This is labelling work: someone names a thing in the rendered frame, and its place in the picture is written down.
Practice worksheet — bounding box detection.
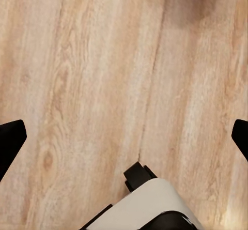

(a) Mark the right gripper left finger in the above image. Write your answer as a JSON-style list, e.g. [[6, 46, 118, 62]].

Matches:
[[0, 119, 27, 181]]

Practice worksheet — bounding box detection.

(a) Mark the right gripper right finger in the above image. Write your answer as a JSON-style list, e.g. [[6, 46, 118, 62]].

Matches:
[[231, 119, 248, 161]]

